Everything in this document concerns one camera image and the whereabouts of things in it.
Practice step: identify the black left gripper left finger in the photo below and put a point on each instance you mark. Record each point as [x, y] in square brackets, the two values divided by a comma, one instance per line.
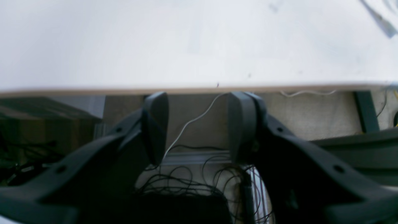
[95, 175]

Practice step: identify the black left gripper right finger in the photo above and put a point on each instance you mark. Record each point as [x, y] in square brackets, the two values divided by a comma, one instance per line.
[305, 183]

